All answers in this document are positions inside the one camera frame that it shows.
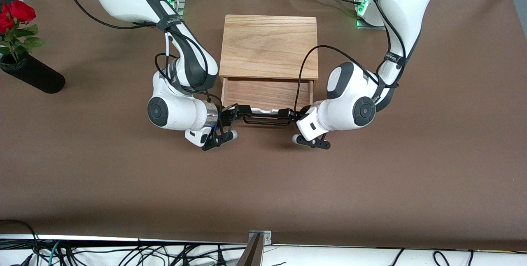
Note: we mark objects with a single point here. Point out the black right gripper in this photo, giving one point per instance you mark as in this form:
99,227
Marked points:
227,113

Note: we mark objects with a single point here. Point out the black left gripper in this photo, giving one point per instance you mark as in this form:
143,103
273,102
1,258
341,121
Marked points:
297,114

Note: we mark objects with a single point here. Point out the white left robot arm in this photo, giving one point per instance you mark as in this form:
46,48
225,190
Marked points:
405,2

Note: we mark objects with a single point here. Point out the brown table cloth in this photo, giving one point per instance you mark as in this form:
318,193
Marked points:
263,175

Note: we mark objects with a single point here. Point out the light wooden cabinet box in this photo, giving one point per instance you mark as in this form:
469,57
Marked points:
269,45

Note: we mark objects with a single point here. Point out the grey metal pole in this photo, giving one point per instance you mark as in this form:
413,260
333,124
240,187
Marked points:
251,255

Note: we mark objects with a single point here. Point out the black cylindrical vase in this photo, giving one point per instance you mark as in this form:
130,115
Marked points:
39,76

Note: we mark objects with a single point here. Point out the metal base plate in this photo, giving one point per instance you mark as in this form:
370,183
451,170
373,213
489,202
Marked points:
364,24
180,4

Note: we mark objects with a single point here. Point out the small metal corner bracket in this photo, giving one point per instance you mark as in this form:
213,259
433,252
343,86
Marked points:
266,238

